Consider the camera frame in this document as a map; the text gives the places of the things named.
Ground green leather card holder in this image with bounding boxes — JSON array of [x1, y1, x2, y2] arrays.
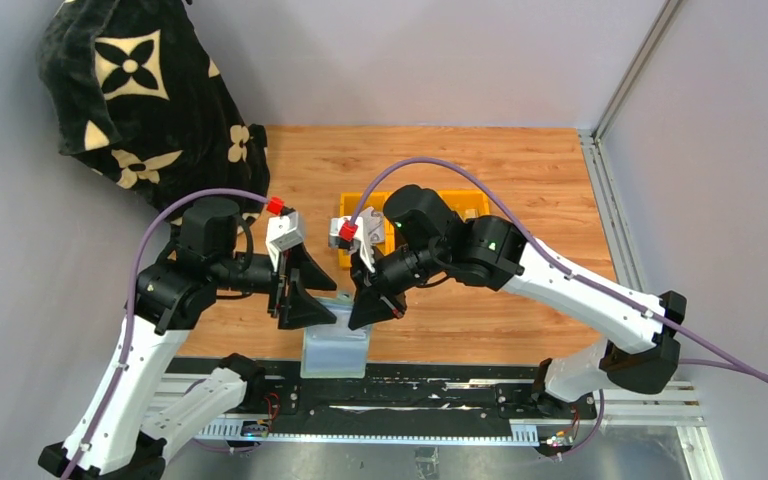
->
[[300, 291, 372, 379]]

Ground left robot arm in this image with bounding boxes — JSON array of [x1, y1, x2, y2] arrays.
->
[[38, 189, 336, 479]]

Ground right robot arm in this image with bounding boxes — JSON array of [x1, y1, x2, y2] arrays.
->
[[348, 185, 686, 409]]

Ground silver cards in left bin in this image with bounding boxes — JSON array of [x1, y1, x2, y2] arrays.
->
[[359, 206, 386, 245]]

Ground left yellow plastic bin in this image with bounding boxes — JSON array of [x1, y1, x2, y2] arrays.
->
[[337, 192, 392, 270]]

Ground yellow plastic bin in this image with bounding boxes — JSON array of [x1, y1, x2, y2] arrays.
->
[[337, 192, 392, 270], [438, 189, 491, 221]]

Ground right yellow plastic bin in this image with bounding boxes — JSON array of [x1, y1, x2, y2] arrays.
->
[[438, 189, 491, 221]]

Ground black floral patterned blanket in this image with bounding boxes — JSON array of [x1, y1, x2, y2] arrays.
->
[[36, 1, 270, 210]]

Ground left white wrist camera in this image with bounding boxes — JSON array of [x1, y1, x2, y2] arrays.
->
[[265, 211, 306, 257]]

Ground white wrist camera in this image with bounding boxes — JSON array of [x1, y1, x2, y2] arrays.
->
[[328, 216, 375, 272], [265, 211, 306, 257]]

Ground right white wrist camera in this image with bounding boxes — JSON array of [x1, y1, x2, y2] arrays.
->
[[328, 216, 375, 272]]

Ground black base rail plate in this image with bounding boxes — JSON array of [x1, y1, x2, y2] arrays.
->
[[197, 360, 598, 446]]

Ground aluminium frame rail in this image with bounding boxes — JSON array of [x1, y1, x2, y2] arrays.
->
[[577, 0, 684, 290]]

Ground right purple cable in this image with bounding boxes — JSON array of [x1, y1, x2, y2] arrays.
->
[[349, 156, 768, 458]]

